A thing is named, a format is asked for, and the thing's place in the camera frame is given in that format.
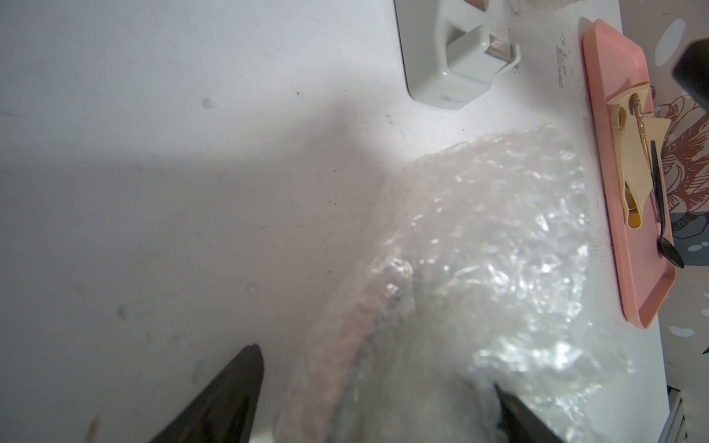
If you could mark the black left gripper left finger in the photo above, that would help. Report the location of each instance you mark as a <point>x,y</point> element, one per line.
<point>225,410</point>

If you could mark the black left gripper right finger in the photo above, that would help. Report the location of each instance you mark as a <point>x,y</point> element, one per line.
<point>519,423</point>

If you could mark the bubble wrap sheet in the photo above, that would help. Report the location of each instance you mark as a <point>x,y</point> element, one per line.
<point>496,236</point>
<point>549,5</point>

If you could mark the pink floral leaf bowl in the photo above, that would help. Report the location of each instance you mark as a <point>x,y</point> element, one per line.
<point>344,332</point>

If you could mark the pink plastic tray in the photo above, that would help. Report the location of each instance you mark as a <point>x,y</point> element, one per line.
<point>614,63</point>

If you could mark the gold spoon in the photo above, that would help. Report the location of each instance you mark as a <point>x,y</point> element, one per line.
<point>636,109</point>

